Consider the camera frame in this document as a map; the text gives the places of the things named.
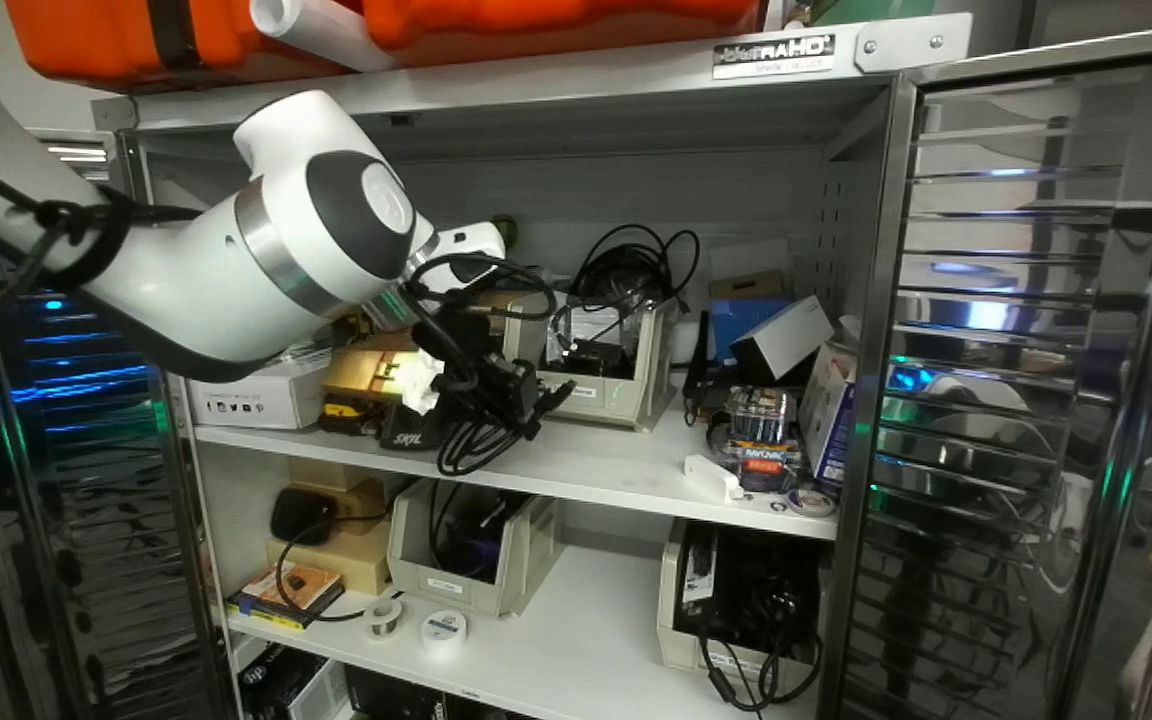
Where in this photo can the blue box with grey lid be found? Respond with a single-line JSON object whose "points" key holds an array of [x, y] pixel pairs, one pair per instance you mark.
{"points": [[765, 338]]}

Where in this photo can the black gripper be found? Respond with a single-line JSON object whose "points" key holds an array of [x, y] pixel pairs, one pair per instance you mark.
{"points": [[475, 377]]}

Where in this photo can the white flat device box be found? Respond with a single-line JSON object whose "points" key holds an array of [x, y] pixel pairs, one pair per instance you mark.
{"points": [[281, 392]]}

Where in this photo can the white lower shelf bin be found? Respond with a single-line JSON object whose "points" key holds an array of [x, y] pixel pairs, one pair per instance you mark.
{"points": [[475, 549]]}

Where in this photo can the white metal shelf unit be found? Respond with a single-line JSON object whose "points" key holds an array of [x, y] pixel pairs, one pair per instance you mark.
{"points": [[770, 149]]}

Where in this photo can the white paper roll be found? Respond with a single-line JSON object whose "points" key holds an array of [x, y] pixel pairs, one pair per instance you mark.
{"points": [[321, 31]]}

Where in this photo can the metal rack cabinet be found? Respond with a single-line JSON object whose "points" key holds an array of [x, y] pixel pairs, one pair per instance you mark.
{"points": [[995, 549]]}

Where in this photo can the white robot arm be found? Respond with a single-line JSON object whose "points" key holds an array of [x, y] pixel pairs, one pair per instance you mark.
{"points": [[321, 226]]}

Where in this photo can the orange bag on top shelf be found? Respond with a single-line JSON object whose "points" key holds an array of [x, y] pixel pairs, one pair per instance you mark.
{"points": [[197, 40]]}

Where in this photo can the white bin on middle shelf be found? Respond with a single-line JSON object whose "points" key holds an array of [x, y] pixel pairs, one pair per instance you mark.
{"points": [[611, 359]]}

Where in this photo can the yellow black power drill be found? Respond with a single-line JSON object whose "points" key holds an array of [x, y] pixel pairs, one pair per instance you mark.
{"points": [[383, 384]]}

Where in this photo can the white bin lower right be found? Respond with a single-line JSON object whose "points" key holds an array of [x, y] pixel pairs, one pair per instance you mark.
{"points": [[733, 596]]}

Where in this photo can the small orange book box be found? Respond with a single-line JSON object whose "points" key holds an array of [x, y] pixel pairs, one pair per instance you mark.
{"points": [[291, 592]]}

